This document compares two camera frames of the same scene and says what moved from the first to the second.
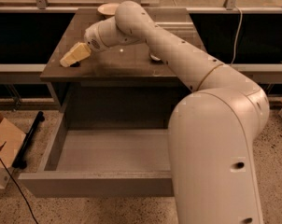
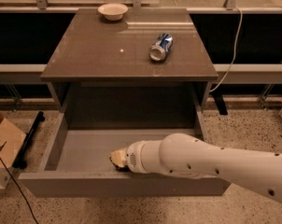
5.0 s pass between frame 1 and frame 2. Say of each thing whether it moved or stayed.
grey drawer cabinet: stayed
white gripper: moved
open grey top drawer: stayed
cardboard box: stayed
